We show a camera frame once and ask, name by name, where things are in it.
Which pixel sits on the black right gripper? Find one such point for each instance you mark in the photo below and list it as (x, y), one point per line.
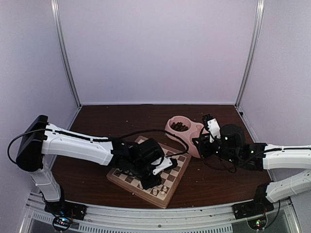
(204, 144)

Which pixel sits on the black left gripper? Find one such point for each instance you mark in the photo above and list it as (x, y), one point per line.
(147, 185)

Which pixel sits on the white rook piece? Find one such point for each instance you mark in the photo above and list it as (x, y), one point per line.
(162, 193)

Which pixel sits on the pink double bowl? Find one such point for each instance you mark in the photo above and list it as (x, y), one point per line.
(193, 131)

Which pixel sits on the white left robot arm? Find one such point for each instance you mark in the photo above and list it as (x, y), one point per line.
(144, 161)

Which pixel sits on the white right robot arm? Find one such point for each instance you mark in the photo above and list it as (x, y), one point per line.
(228, 144)

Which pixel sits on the wooden chess board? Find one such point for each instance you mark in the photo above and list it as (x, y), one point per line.
(170, 178)

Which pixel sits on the dark chess pieces pile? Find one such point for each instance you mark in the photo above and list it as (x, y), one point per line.
(179, 126)

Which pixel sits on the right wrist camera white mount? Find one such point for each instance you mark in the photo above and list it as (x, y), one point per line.
(211, 125)

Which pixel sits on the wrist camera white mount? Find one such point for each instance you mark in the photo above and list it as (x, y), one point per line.
(167, 163)
(211, 125)

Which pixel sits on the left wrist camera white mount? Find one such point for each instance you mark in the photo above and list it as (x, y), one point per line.
(167, 163)

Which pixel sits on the front aluminium rail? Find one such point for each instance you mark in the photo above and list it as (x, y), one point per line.
(104, 219)

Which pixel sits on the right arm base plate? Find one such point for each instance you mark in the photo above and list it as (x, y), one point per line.
(251, 208)

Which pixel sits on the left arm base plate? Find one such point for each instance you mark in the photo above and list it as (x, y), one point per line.
(66, 209)

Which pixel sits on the right aluminium frame post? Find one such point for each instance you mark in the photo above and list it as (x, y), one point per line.
(252, 50)

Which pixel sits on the aluminium frame post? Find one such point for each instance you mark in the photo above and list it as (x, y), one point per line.
(64, 54)
(252, 50)

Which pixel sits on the left aluminium frame post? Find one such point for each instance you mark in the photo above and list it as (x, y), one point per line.
(64, 54)

